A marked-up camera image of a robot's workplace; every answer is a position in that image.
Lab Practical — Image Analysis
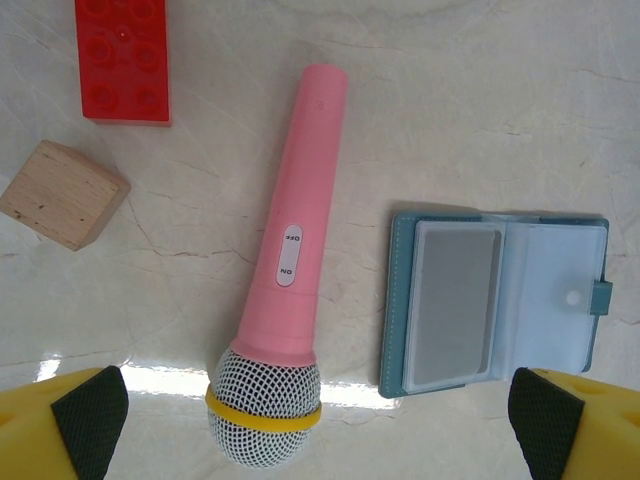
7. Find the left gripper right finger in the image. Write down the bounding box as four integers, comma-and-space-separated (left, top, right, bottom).
507, 367, 640, 480

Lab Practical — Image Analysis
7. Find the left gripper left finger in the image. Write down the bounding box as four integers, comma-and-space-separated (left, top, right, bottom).
0, 364, 130, 480

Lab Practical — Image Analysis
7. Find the teal card holder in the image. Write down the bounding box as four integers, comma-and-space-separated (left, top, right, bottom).
378, 211, 614, 400

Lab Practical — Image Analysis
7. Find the grey card in sleeve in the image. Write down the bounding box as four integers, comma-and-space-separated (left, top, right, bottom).
409, 229, 504, 382

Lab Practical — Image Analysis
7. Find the wooden cube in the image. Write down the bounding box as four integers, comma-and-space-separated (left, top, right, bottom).
0, 139, 132, 252

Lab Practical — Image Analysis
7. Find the pink toy microphone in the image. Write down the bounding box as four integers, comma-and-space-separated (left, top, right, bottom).
204, 63, 350, 470

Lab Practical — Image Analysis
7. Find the red toy brick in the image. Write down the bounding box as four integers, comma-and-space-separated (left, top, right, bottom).
74, 0, 173, 127

